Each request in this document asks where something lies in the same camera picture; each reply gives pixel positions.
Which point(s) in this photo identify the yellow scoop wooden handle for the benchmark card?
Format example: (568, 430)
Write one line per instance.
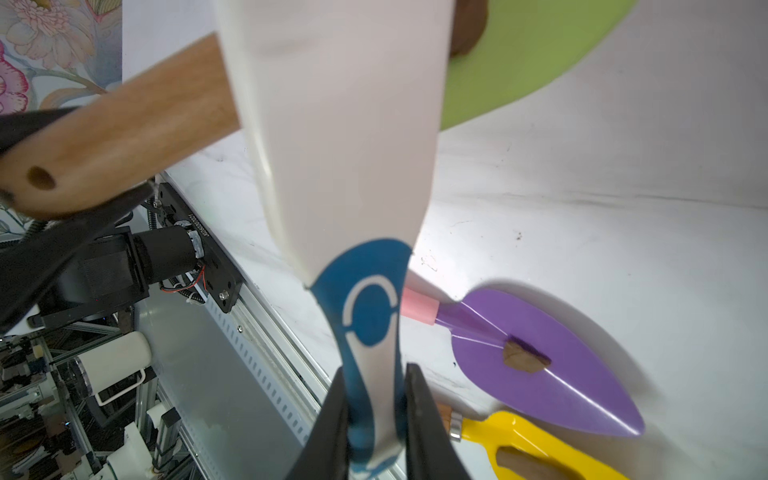
(517, 449)

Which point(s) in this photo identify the white blue brush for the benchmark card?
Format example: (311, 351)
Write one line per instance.
(340, 104)

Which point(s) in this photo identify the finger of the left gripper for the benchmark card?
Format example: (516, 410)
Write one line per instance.
(16, 127)
(29, 268)

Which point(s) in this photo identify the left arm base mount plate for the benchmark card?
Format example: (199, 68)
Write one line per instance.
(221, 278)

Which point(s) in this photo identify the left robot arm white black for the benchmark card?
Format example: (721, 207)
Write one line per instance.
(88, 266)

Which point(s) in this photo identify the purple trowel pink handle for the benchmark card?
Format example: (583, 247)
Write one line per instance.
(529, 361)

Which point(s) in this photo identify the green trowel wooden handle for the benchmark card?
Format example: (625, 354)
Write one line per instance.
(502, 51)

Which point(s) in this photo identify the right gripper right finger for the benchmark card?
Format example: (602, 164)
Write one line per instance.
(429, 452)

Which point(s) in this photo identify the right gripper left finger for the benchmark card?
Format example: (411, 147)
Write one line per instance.
(325, 454)

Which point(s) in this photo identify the aluminium rail frame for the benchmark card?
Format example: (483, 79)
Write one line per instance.
(247, 383)

